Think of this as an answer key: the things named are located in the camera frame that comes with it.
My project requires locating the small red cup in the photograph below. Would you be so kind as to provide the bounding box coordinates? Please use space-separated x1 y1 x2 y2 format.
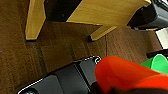
94 55 168 94

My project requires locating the green bowl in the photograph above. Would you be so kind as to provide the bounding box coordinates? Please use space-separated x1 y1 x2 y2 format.
139 53 168 75

